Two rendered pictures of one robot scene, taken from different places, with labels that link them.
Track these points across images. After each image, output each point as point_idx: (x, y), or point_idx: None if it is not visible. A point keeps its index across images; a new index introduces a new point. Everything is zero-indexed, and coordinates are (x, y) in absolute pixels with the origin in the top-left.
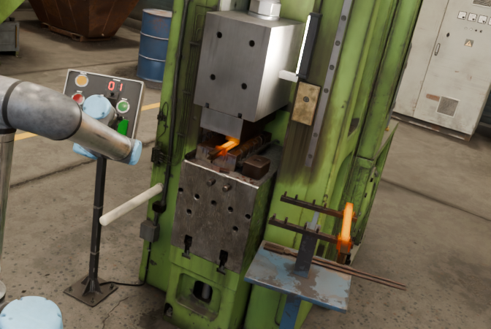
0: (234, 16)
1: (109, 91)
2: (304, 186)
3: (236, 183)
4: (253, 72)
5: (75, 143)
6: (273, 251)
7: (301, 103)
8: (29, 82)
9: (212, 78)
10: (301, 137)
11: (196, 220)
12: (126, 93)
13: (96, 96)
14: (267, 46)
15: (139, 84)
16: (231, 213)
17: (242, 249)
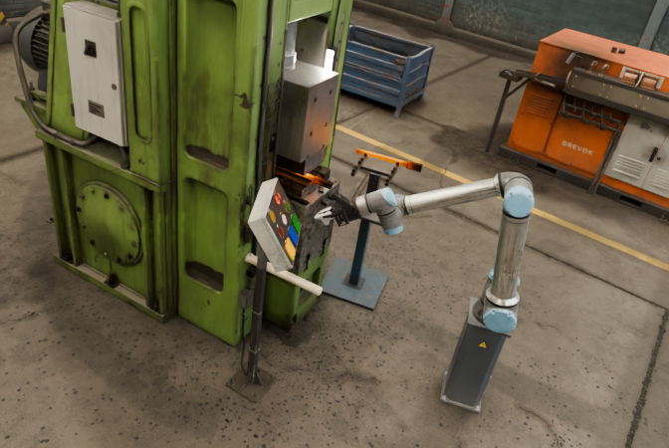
0: (310, 79)
1: (334, 193)
2: (323, 162)
3: (332, 190)
4: (331, 111)
5: (399, 227)
6: None
7: None
8: (521, 175)
9: (310, 134)
10: None
11: (312, 239)
12: (281, 196)
13: (389, 190)
14: (336, 88)
15: (278, 181)
16: None
17: (332, 227)
